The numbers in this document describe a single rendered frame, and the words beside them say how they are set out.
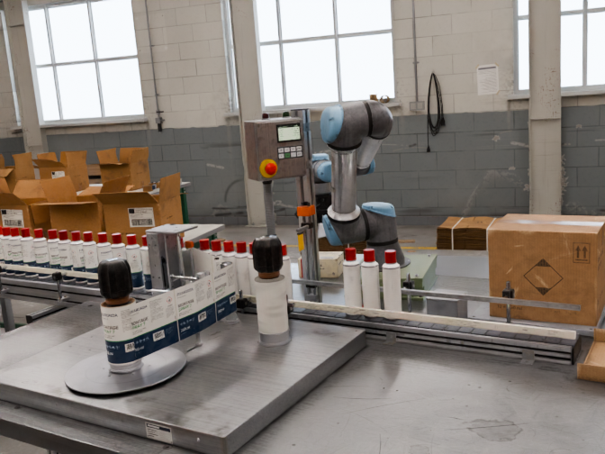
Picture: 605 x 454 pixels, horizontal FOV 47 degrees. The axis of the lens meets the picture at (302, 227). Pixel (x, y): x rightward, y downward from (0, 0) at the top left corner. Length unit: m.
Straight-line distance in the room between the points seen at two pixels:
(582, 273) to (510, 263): 0.20
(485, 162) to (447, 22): 1.49
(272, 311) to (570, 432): 0.80
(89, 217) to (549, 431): 3.05
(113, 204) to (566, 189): 4.93
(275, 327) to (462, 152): 5.78
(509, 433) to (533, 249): 0.69
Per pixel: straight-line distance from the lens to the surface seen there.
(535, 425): 1.60
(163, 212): 3.80
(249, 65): 8.11
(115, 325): 1.80
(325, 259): 2.70
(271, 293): 1.87
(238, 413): 1.56
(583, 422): 1.63
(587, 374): 1.82
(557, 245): 2.07
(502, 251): 2.11
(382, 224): 2.47
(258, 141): 2.17
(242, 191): 8.34
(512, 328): 1.92
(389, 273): 2.01
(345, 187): 2.34
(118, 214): 3.89
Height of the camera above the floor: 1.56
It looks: 11 degrees down
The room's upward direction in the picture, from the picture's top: 4 degrees counter-clockwise
